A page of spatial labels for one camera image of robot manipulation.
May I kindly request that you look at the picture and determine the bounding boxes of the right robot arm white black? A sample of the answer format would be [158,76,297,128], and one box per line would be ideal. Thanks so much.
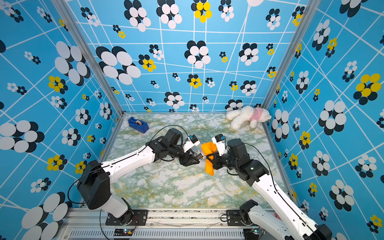
[202,139,333,240]

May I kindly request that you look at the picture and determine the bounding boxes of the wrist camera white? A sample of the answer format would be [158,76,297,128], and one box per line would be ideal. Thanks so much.
[212,134,227,156]
[183,135,201,153]

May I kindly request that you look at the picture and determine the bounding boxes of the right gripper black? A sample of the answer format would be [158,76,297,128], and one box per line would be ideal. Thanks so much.
[206,150,240,171]

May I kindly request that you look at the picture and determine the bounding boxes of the orange towel cloth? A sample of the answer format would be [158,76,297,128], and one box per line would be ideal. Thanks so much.
[201,142,217,176]

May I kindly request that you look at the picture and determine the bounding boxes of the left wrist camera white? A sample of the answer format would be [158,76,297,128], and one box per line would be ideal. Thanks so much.
[183,135,201,153]

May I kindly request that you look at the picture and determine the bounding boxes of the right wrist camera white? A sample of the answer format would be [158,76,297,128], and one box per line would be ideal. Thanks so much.
[212,134,227,156]

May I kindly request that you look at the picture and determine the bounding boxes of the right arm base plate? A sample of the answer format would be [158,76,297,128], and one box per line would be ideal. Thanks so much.
[225,210,259,227]

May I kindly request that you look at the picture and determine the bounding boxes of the blue tape dispenser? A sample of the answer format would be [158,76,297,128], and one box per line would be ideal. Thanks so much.
[128,117,149,134]

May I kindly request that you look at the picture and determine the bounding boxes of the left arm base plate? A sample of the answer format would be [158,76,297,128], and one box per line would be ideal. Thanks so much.
[105,210,149,226]

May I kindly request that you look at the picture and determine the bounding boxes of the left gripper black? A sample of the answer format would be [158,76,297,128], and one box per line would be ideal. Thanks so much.
[169,145,203,166]

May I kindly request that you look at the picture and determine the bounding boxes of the newspaper print pouch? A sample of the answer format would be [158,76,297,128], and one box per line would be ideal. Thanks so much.
[194,152,206,161]

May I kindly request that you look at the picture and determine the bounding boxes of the aluminium frame rail front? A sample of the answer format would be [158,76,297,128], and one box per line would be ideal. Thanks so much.
[57,209,277,240]

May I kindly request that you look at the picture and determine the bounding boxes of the white plush toy pink shirt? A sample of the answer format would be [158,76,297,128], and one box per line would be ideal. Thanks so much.
[226,106,272,131]

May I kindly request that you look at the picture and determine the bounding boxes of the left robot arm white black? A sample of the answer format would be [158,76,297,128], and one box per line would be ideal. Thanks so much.
[77,128,202,225]

